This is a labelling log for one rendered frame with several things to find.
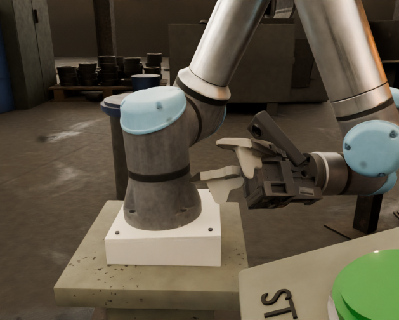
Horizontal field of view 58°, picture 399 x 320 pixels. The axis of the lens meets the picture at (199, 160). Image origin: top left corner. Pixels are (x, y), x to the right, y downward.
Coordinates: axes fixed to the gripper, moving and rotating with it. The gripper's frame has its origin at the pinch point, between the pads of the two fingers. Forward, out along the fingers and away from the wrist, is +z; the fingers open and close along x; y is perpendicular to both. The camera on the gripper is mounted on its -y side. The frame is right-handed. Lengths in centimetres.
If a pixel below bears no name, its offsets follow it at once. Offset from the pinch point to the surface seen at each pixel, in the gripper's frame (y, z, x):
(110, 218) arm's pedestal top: 1.1, 11.7, 29.8
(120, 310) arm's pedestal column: 20.1, 10.4, 23.6
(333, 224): -4, -71, 63
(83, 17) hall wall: -774, 38, 756
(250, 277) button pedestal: 21.1, 9.8, -34.1
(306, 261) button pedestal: 20.7, 7.6, -35.3
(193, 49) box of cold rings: -174, -62, 168
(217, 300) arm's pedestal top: 20.4, -3.4, 8.8
